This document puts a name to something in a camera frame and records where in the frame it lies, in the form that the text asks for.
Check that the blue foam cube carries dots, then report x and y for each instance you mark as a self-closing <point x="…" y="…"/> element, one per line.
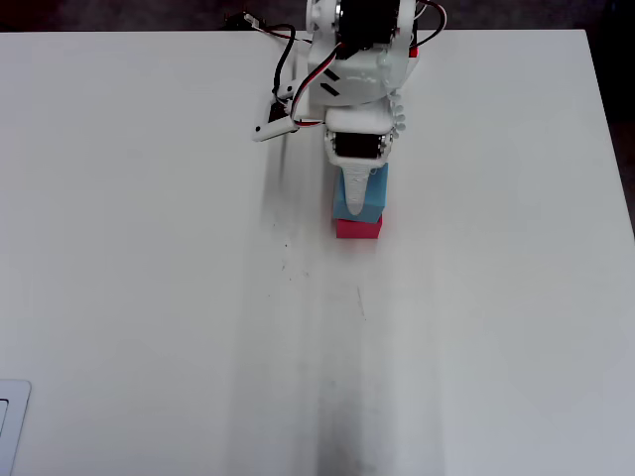
<point x="374" y="198"/>

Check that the red foam cube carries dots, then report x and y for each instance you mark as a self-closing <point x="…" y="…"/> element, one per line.
<point x="357" y="230"/>

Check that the silver laptop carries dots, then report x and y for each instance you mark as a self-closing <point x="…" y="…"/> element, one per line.
<point x="15" y="411"/>

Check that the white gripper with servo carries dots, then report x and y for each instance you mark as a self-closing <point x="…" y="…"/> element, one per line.
<point x="356" y="145"/>

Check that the small black circuit board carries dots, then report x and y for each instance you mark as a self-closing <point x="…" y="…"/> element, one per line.
<point x="243" y="21"/>

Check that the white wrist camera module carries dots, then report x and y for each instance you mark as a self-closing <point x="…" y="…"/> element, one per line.
<point x="270" y="130"/>

